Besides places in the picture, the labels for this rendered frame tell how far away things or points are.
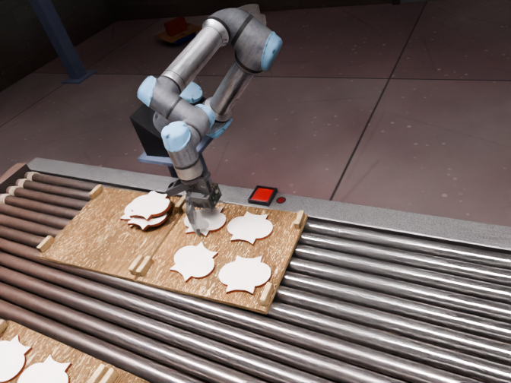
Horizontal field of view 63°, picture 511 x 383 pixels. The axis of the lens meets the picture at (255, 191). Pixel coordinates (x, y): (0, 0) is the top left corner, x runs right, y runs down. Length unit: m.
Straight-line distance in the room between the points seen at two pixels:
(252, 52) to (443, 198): 1.66
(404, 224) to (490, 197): 1.53
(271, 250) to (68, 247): 0.70
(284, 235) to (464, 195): 1.68
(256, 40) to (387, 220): 0.69
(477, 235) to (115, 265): 1.03
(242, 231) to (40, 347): 0.62
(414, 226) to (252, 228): 0.46
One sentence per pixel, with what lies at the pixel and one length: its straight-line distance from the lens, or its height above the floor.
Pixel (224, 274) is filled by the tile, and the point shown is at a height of 0.95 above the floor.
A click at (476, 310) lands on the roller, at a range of 1.10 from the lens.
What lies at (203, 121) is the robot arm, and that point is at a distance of 1.18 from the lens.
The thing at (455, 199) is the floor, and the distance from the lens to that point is 2.70.
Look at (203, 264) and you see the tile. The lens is 1.20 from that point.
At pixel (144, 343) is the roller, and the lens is 1.16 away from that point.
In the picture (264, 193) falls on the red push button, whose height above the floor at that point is 0.93.
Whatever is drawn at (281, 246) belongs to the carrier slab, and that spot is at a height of 0.94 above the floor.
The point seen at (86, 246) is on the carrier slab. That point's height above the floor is 0.94.
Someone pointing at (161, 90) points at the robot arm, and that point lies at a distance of 1.20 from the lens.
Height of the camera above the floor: 1.81
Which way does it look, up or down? 39 degrees down
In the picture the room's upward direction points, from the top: 16 degrees counter-clockwise
